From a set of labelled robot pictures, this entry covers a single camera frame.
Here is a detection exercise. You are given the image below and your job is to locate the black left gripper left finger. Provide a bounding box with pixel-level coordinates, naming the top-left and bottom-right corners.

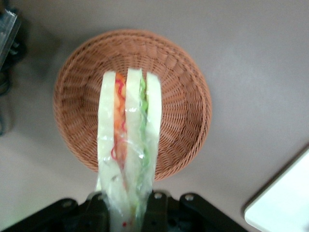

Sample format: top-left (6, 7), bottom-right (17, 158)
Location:
top-left (0, 190), bottom-right (112, 232)

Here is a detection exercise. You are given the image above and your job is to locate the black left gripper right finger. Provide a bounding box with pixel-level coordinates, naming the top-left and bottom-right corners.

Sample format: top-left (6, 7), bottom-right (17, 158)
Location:
top-left (144, 189), bottom-right (245, 232)

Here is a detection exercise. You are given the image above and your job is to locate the beige plastic serving tray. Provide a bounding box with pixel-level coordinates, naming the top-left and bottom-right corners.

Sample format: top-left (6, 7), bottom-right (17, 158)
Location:
top-left (243, 144), bottom-right (309, 232)

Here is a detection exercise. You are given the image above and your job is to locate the grey black metal block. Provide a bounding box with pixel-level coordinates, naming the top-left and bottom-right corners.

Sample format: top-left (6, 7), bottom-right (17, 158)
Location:
top-left (0, 8), bottom-right (28, 73)

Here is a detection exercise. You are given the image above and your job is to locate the triangle sandwich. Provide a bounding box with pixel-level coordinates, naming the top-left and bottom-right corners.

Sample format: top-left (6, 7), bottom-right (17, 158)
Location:
top-left (95, 68), bottom-right (162, 232)

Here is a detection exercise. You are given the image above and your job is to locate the round brown wicker basket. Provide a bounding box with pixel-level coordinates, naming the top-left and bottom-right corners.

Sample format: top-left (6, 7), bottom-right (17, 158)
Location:
top-left (53, 29), bottom-right (213, 182)

